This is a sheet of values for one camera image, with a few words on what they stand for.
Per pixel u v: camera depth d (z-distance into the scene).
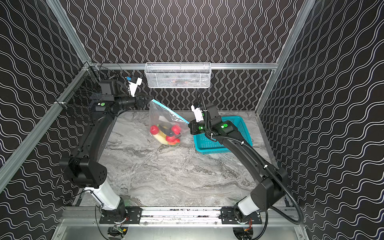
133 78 0.65
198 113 0.67
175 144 0.98
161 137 0.95
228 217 0.73
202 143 1.02
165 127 0.95
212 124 0.57
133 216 0.74
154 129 0.92
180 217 0.75
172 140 0.90
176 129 0.88
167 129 0.90
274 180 0.40
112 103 0.58
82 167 0.45
